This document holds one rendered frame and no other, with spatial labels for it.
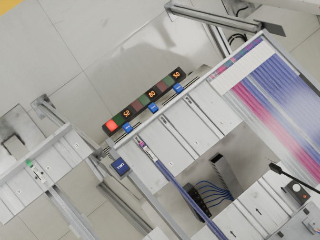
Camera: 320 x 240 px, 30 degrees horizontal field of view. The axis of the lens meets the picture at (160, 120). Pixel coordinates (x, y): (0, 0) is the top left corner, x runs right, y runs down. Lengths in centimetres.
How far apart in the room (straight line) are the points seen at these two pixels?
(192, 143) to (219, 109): 15
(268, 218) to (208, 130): 34
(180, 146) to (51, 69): 83
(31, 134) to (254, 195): 108
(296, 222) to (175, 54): 120
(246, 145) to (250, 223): 51
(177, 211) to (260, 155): 41
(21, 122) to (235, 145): 91
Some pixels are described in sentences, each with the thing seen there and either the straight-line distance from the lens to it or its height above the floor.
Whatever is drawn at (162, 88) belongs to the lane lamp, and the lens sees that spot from 204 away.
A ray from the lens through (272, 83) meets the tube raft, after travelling 207.
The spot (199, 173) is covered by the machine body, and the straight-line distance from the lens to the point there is 228.
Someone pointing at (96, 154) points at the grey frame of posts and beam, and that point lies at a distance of 203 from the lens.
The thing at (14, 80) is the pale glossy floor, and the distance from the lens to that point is 254.
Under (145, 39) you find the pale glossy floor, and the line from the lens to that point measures 272.
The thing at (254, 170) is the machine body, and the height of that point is 62.
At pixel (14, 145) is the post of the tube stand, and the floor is 10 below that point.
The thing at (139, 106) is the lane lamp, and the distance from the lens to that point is 201.
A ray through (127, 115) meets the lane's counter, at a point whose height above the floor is 66.
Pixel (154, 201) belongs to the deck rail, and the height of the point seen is 87.
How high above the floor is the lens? 240
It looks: 57 degrees down
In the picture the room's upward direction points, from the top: 121 degrees clockwise
